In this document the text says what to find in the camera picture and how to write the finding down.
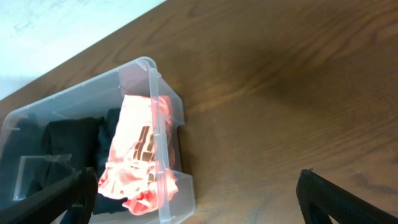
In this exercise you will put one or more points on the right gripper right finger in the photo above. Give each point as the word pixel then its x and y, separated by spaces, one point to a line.
pixel 322 201

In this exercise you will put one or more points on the black garment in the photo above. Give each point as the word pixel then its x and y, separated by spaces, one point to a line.
pixel 69 146
pixel 106 132

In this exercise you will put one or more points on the pink salmon printed shirt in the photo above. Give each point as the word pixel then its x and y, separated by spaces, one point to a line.
pixel 130 171

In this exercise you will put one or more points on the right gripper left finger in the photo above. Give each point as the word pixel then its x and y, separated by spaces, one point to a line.
pixel 75 194

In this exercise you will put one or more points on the clear plastic storage container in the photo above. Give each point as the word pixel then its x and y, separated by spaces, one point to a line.
pixel 23 129

